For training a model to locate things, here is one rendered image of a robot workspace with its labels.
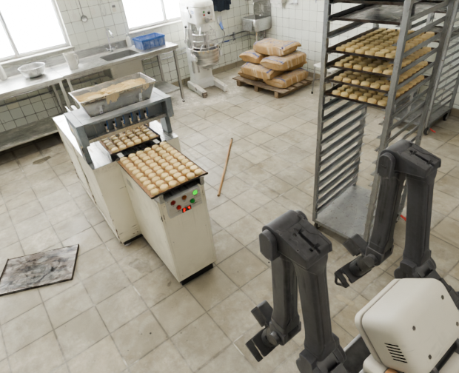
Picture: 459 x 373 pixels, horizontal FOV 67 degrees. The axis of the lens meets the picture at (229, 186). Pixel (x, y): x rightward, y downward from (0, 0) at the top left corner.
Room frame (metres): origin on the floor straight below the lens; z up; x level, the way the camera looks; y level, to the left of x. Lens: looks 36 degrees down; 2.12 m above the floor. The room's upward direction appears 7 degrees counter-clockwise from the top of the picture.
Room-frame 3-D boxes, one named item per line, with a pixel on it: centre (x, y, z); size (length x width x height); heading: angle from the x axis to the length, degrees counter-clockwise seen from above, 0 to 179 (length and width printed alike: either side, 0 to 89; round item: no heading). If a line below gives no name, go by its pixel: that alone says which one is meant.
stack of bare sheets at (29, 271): (2.09, 1.67, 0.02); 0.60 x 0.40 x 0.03; 98
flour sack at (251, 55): (6.01, -0.82, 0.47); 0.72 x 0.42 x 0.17; 124
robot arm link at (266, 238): (0.55, -0.11, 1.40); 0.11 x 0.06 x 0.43; 123
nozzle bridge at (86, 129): (2.53, 0.75, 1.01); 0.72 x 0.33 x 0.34; 122
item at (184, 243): (2.10, 0.49, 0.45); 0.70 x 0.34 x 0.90; 32
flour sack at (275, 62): (5.55, -1.09, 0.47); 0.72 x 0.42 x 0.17; 129
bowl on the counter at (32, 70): (4.71, 2.34, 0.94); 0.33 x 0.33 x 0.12
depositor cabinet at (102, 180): (2.93, 1.00, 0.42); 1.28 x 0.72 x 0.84; 32
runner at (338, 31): (2.34, -0.93, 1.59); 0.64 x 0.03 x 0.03; 130
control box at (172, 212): (1.79, 0.30, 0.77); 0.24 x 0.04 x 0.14; 122
